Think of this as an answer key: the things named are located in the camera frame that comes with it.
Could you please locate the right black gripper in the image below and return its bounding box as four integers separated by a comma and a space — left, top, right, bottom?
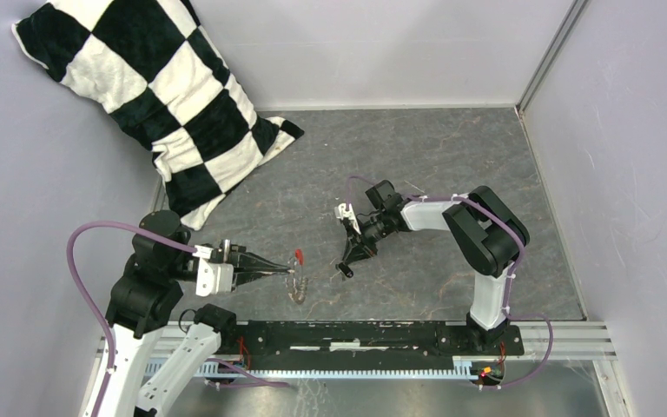
343, 211, 392, 266

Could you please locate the keyring loop with red tag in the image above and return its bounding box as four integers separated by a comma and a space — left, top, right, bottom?
285, 248, 308, 305

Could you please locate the key with black head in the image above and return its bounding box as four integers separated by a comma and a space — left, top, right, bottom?
336, 261, 354, 281

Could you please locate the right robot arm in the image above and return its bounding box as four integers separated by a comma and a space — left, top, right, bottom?
334, 180, 530, 354

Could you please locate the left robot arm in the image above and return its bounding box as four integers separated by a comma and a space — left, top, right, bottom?
66, 210, 304, 416

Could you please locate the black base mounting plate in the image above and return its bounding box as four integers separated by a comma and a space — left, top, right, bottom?
216, 321, 525, 371

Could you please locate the black white checkered cloth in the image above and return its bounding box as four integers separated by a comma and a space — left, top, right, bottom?
12, 1, 304, 230

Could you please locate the corner aluminium profile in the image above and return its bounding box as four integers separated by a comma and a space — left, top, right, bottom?
515, 0, 590, 117

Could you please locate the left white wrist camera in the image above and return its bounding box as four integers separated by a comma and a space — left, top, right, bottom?
193, 245, 234, 297

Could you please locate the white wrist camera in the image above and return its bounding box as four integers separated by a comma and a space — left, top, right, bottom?
334, 202, 361, 235
193, 245, 234, 297

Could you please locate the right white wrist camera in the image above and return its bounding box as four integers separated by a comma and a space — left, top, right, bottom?
334, 202, 361, 235

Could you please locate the toothed cable duct strip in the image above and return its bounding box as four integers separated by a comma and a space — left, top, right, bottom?
149, 357, 505, 381

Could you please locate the aluminium frame rail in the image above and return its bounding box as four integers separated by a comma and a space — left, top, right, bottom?
96, 320, 617, 361

